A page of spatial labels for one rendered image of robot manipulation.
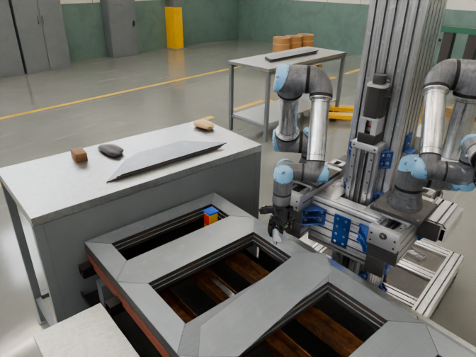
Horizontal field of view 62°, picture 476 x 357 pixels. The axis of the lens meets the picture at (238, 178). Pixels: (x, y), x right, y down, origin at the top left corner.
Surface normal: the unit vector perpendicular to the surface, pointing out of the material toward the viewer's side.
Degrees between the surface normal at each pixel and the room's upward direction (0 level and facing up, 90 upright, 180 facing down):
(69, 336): 0
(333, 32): 90
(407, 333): 0
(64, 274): 90
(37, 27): 90
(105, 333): 0
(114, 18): 90
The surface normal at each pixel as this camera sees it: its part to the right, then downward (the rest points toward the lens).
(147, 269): 0.01, -0.89
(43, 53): 0.75, 0.31
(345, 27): -0.66, 0.33
